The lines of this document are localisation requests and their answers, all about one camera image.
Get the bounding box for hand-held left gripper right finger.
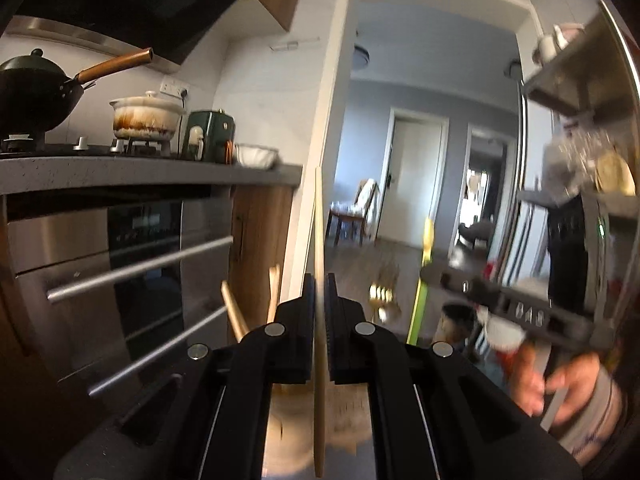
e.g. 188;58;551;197
324;274;584;480

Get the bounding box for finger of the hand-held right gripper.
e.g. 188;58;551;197
419;265;502;307

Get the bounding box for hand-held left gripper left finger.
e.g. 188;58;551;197
54;274;317;480

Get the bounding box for green and yellow silicone spoon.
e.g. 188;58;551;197
406;216;437;347

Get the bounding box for wooden chopstick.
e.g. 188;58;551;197
220;281;250;341
313;166;327;479
267;264;282;325

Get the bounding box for person's right forearm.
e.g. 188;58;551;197
555;365;627;467

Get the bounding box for person's right hand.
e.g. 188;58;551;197
510;341;609;425

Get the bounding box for black floral pot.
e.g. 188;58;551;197
435;302;483;358

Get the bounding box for dark armchair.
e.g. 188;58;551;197
457;220;494;252

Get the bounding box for wooden base cabinet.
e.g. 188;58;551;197
227;185;297;346

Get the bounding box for white interior door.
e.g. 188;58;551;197
384;110;447;251

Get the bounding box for wooden chair with cushion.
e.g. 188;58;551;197
326;178;381;247

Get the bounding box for yellow plate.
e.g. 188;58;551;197
596;151;637;194

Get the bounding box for white bowl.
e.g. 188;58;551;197
234;142;280;169

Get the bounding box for dark green kitchen appliance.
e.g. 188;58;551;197
181;109;236;163

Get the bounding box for metal shelf rack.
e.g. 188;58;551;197
515;0;640;321

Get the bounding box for white cup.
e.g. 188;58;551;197
532;34;557;63

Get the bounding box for stainless steel built-in oven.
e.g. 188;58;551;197
0;185;236;411

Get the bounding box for pink cup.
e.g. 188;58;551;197
552;22;586;44

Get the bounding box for white stained casserole pot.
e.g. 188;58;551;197
109;91;185;141

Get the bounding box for black gas hob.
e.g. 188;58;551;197
0;134;231;160

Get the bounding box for black range hood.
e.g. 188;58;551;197
0;0;267;76

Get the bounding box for black wok with wooden handle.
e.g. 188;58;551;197
0;47;155;133

